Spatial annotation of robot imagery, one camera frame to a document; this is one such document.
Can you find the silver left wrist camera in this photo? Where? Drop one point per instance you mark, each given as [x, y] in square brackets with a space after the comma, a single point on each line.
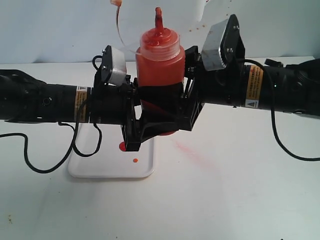
[113, 66]

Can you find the white rectangular plastic tray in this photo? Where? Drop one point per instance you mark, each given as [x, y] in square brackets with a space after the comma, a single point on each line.
[110, 162]

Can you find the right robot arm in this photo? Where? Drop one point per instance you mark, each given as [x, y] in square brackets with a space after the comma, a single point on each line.
[291, 88]

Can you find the red sauce squeeze bottle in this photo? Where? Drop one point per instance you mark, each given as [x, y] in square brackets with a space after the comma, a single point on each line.
[160, 58]

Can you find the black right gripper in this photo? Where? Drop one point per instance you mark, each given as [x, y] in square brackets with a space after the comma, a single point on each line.
[219, 87]

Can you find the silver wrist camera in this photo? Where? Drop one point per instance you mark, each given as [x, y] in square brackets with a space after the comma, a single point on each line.
[113, 66]
[222, 45]

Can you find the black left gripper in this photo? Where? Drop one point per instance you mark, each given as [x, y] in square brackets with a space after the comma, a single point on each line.
[115, 105]

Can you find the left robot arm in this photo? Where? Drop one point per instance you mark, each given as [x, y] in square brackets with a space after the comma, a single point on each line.
[27, 100]

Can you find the red sauce blob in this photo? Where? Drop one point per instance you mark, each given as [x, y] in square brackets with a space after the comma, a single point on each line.
[122, 146]

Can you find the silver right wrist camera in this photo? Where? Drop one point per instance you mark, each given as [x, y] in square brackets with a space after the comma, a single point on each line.
[222, 45]

